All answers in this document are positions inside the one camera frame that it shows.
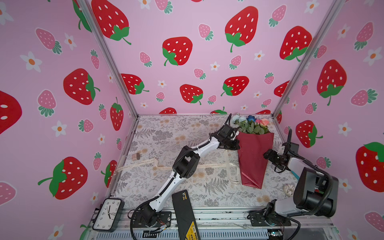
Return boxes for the teal flat stick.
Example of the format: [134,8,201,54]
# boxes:
[291,171,300,180]

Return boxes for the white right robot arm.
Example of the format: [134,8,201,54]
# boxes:
[247,130,339,227]

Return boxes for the dark red wrapping paper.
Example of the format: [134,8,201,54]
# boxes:
[237,133,274,189]

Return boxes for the aluminium corner post right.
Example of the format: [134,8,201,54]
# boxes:
[272,0,345,120]

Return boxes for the small beige patterned object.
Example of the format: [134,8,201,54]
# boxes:
[283,184,296,197]

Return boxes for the small brown ribbon spool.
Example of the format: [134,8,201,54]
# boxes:
[132,153,141,161]

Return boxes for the large pink fake rose stem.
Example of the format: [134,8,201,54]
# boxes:
[259,119,270,135]

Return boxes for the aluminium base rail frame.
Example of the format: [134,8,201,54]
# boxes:
[84,208,342,240]

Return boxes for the beige ribbon pile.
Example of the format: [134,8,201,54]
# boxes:
[114,151,242,185]

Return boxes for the black flat device yellow label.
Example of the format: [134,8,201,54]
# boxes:
[172,190,201,240]

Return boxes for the white fake flower stem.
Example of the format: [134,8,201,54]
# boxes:
[231,115,255,134]

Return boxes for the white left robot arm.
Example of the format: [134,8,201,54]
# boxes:
[133,115,240,226]

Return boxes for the black framed analog clock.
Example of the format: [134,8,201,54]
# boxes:
[92,198,125,233]

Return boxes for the blue fake rose stem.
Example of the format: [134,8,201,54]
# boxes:
[247,115,257,123]

